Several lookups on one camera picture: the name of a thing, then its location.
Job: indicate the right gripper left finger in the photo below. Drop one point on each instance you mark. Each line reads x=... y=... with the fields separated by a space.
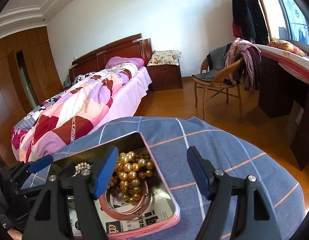
x=86 y=187

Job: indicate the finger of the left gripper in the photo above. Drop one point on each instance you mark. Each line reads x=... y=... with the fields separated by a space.
x=40 y=164

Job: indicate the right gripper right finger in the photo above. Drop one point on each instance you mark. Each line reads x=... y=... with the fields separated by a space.
x=238 y=204

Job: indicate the pink bangle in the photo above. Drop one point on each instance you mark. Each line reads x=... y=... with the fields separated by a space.
x=127 y=211

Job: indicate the silver bangle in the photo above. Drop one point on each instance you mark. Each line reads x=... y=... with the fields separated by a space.
x=130 y=195

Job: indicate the green jade bangle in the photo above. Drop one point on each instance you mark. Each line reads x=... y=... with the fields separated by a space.
x=71 y=204

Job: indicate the person's right hand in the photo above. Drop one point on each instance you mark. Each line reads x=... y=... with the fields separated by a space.
x=14 y=234

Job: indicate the pink patchwork quilt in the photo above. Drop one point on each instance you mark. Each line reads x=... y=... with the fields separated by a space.
x=74 y=114

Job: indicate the pink metal tin box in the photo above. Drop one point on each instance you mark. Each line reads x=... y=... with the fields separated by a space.
x=139 y=162

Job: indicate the wooden wardrobe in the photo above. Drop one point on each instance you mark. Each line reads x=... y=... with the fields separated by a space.
x=27 y=50

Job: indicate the bed with wooden headboard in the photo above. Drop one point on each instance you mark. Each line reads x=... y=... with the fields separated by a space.
x=127 y=98

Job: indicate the blue plaid tablecloth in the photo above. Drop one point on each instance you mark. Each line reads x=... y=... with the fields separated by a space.
x=164 y=178

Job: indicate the dark wooden desk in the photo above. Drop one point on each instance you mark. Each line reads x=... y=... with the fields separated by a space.
x=284 y=81

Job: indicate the wicker chair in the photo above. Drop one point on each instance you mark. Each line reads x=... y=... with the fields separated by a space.
x=217 y=86

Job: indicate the purple pillow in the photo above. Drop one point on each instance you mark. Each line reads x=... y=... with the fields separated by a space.
x=114 y=61

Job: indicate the wooden nightstand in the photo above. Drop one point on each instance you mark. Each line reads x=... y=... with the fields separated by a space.
x=165 y=77

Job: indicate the clothes on chair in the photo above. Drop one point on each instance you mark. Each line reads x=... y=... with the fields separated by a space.
x=229 y=64

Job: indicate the floral cushion on nightstand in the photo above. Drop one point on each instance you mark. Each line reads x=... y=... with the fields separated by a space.
x=159 y=58

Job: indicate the floral pillow on desk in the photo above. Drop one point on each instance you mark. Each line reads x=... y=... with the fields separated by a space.
x=287 y=46

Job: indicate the hanging dark coats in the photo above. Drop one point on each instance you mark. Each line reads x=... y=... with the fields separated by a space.
x=249 y=22

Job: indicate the window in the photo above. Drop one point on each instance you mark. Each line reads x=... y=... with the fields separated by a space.
x=285 y=21

